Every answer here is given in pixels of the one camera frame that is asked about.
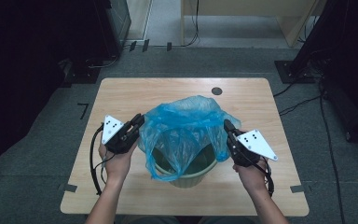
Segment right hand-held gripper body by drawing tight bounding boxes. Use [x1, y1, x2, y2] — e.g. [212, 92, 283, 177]
[229, 129, 279, 167]

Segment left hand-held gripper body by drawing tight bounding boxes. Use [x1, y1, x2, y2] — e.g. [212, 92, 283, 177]
[101, 115, 138, 155]

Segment blue plastic bag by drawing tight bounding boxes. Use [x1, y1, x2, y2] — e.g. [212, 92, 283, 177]
[137, 94, 242, 183]

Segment green plastic bin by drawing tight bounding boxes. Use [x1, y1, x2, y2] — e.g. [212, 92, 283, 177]
[151, 143, 219, 189]

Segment person's left hand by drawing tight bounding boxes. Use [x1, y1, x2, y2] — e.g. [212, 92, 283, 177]
[98, 141, 138, 185]

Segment person's right hand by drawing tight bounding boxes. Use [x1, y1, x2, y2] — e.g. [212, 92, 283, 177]
[232, 157, 269, 194]

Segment person's dark trousers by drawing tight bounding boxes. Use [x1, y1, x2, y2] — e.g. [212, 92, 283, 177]
[117, 216, 257, 224]

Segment dark cabinet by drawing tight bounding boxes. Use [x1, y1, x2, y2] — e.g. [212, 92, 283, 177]
[92, 0, 132, 59]

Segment light wooden desk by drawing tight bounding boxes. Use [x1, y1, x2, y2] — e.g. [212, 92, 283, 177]
[180, 0, 328, 49]

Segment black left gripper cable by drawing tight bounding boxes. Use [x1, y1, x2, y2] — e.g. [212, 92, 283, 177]
[89, 124, 117, 197]

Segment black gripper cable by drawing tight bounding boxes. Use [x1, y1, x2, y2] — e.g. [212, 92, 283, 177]
[89, 124, 117, 197]
[247, 158, 276, 198]

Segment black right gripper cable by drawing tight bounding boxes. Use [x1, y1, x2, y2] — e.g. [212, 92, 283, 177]
[247, 158, 276, 198]

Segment black stand base plate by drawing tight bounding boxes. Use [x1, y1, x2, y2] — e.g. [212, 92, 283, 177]
[274, 60, 317, 85]
[70, 59, 103, 85]

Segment long black floor cable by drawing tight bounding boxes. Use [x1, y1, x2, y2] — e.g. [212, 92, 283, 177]
[318, 81, 347, 224]

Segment black hanging cable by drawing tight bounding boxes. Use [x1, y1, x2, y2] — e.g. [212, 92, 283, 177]
[183, 0, 200, 49]

